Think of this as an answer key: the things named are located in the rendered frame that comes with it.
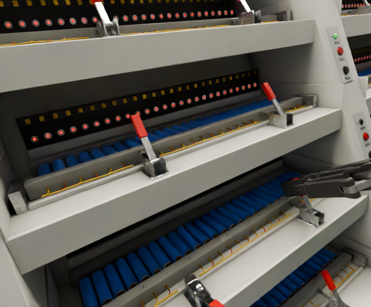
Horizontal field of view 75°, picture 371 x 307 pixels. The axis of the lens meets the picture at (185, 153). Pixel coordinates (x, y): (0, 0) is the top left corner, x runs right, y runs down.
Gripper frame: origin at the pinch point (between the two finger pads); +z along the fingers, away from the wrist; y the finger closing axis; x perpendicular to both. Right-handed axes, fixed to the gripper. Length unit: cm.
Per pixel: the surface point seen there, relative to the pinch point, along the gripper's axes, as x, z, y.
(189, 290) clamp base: -5.0, 0.6, -27.6
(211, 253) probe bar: -3.5, 4.3, -20.8
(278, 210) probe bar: -3.4, 4.6, -3.4
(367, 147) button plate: 0.8, -2.7, 20.1
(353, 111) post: 9.2, -3.7, 19.7
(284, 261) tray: -9.1, -0.7, -11.3
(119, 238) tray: 4.2, 13.7, -32.5
